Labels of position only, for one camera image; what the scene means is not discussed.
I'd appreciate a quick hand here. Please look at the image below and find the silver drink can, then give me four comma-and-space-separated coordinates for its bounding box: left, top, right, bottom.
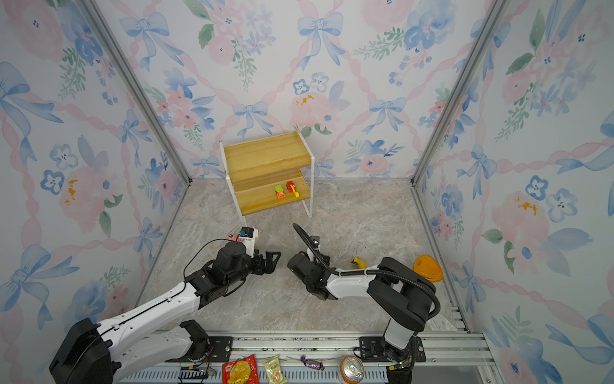
339, 356, 366, 384

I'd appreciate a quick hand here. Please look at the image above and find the red snack packet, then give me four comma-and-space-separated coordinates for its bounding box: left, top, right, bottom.
222, 355, 260, 384

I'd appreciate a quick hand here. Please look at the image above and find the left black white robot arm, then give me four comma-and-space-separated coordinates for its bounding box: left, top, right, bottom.
49, 241, 281, 383

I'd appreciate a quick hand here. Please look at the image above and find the purple wrapped candy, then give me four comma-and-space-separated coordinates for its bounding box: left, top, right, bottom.
300, 355, 326, 371

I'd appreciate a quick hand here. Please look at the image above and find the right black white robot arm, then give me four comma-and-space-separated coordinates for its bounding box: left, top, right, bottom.
288, 252, 441, 362

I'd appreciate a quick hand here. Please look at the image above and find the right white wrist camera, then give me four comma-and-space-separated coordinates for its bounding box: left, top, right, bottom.
310, 235, 320, 251

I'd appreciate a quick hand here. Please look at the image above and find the yellow figure toy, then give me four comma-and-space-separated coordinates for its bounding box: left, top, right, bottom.
352, 257, 367, 270

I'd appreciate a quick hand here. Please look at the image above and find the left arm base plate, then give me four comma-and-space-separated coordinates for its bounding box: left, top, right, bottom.
166, 336, 233, 363

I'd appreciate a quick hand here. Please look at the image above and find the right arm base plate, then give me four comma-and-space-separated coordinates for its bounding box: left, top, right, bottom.
353, 336, 426, 363

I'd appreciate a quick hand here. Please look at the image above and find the white frame wooden two-tier shelf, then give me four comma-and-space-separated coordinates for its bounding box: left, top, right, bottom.
219, 129, 315, 227

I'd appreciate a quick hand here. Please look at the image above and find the right black corrugated cable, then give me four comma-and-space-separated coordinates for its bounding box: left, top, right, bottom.
292, 222, 441, 320

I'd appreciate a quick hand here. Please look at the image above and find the green orange toy truck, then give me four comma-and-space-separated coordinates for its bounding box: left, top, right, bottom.
274, 185, 286, 199

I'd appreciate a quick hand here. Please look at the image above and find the green snack packet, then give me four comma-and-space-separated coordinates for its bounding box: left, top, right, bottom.
263, 355, 288, 384

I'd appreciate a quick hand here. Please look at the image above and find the left thin black cable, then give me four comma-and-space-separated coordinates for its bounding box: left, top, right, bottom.
183, 237, 241, 282

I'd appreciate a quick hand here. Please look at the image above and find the orange lid plastic cup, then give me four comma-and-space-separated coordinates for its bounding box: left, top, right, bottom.
413, 254, 444, 283

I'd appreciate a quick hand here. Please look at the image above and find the red yellow toy excavator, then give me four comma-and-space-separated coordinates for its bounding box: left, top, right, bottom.
286, 181, 300, 198

